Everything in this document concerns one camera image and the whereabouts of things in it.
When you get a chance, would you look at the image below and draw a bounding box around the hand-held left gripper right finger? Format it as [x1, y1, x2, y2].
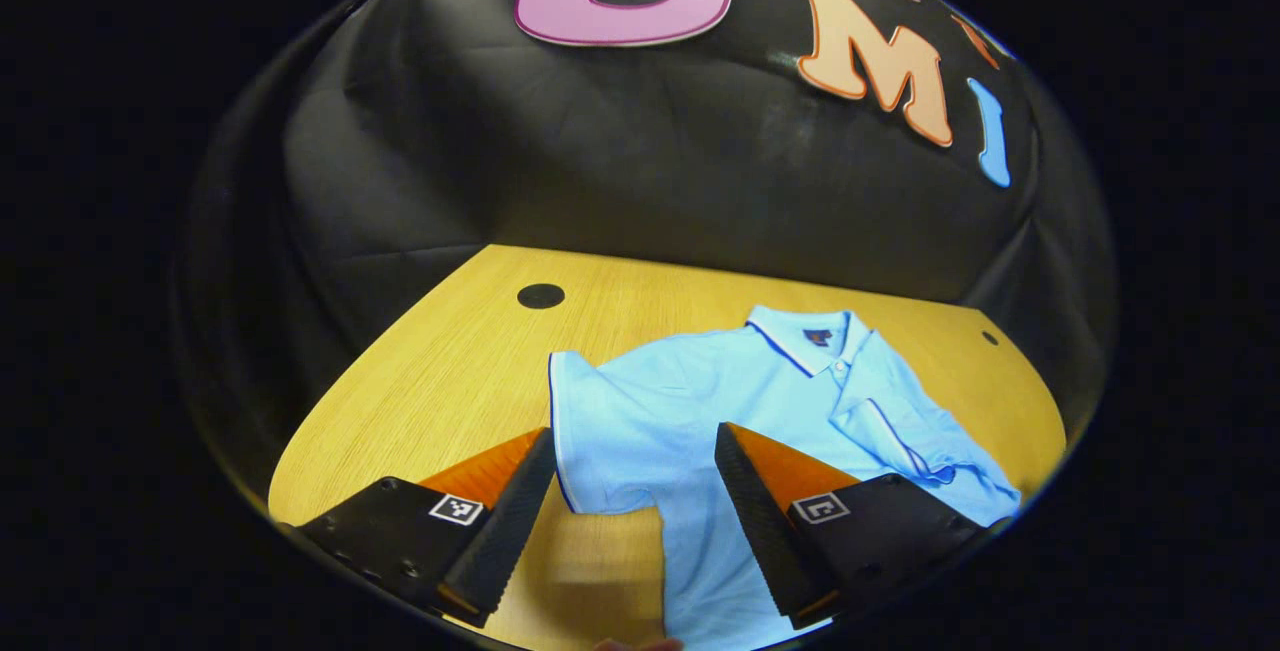
[714, 422, 991, 631]

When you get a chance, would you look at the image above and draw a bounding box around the black backdrop cloth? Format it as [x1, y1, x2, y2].
[172, 0, 1119, 497]

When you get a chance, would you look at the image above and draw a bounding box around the light blue T-shirt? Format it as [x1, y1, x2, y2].
[547, 305, 1023, 651]

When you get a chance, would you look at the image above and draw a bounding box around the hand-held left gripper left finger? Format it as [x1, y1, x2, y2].
[278, 427, 558, 629]

